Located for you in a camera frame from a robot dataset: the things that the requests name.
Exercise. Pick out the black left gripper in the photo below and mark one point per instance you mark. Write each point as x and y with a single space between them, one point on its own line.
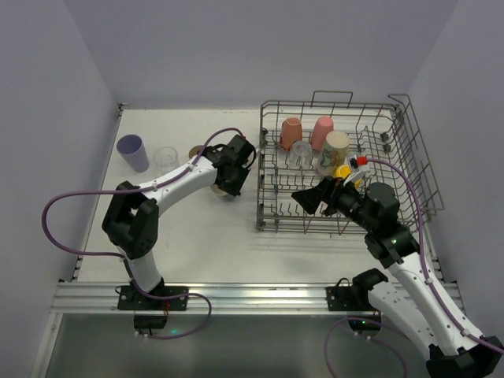
231 184

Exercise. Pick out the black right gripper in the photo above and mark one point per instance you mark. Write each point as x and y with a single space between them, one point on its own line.
328 199

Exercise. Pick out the yellow mug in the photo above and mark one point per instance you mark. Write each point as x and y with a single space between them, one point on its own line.
343 171

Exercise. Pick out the beige plastic cup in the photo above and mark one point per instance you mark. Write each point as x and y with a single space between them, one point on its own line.
194 151

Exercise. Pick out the clear textured glass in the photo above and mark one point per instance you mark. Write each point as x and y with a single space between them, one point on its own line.
166 159

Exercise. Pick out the lavender plastic cup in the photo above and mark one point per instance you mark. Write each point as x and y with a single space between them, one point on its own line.
132 150

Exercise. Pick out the blue mug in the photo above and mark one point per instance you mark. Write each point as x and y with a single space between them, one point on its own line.
221 193

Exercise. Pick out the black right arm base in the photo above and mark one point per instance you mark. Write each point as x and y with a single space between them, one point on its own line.
352 296

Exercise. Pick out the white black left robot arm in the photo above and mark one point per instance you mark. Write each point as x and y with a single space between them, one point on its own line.
131 220

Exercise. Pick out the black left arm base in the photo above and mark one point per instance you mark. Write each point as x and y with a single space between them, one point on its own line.
130 299

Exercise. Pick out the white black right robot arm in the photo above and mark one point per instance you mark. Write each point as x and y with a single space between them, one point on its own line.
450 343

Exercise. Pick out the clear glass tumbler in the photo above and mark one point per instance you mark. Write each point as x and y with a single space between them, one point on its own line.
300 155

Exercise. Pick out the cream seahorse mug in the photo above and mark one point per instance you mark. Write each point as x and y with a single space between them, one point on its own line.
333 153

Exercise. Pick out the orange floral mug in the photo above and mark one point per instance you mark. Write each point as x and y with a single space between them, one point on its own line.
291 133

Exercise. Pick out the pink plastic cup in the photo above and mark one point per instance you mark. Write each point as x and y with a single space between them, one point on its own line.
323 126

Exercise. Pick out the grey wire dish rack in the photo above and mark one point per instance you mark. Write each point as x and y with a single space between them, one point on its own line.
387 132

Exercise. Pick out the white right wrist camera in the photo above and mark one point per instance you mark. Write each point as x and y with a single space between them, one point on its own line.
359 168

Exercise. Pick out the aluminium mounting rail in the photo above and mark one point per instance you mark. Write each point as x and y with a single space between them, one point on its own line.
226 298

